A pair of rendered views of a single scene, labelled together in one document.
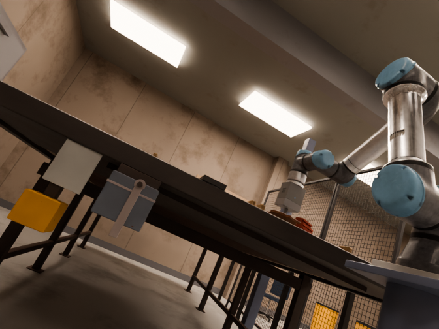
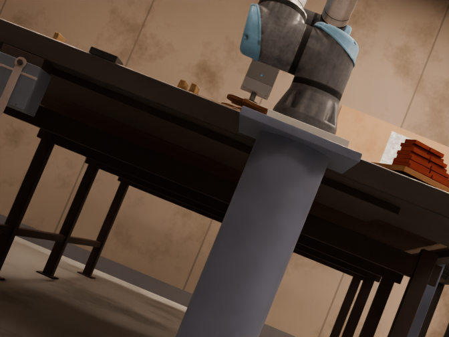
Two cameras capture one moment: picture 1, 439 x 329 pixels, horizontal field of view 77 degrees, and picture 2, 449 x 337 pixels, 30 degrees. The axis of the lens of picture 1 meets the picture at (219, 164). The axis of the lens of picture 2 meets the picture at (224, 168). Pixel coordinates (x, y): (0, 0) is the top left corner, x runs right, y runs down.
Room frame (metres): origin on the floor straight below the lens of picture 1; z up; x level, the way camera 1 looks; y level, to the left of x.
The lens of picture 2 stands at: (-1.15, -1.03, 0.58)
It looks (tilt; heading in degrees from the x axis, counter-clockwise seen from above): 5 degrees up; 17
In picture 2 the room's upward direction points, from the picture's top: 22 degrees clockwise
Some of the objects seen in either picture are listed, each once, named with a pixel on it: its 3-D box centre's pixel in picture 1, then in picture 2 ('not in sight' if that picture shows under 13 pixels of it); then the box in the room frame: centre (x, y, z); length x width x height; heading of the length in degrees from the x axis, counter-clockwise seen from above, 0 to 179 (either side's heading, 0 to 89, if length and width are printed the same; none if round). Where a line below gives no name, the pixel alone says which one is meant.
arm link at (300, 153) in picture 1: (302, 163); not in sight; (1.11, -0.33, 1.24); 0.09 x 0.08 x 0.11; 16
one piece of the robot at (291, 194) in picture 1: (289, 196); (262, 75); (1.12, -0.33, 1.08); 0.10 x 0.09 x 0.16; 17
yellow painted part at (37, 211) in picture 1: (57, 183); not in sight; (0.75, 0.37, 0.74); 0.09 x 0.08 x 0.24; 100
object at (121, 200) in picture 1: (126, 203); (13, 85); (0.79, 0.19, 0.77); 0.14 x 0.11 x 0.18; 100
